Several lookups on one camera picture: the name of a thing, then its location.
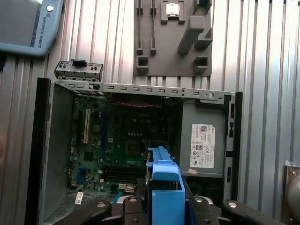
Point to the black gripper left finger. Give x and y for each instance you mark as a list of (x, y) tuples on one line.
[(133, 211)]

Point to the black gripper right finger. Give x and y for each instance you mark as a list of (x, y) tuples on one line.
[(202, 211)]

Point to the hard disk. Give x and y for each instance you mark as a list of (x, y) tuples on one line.
[(167, 206)]

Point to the black RAM slot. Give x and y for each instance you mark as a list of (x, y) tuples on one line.
[(119, 171), (119, 175), (119, 179), (119, 167)]

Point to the CPU socket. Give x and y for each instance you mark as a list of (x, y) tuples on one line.
[(134, 147)]

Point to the metal socket cover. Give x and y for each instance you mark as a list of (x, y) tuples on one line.
[(156, 140)]

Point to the blue expansion slot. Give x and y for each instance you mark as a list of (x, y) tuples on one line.
[(103, 136)]

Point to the green motherboard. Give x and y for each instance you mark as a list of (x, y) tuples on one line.
[(117, 131)]

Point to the tan expansion slot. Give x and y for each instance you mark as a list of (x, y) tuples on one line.
[(87, 126)]

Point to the grey power supply unit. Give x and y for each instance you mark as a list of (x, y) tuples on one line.
[(201, 112)]

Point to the black open PC case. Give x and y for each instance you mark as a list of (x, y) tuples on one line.
[(38, 140)]

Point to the small black case clip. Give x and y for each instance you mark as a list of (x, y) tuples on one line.
[(94, 87)]

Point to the grey parts rack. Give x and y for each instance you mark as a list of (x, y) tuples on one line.
[(164, 58)]

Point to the silver CPU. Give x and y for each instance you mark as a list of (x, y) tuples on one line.
[(172, 9)]

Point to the pale blue teach pendant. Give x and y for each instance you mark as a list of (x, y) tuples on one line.
[(18, 23)]

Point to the hinged metal slot bracket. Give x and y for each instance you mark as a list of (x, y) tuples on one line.
[(80, 69)]

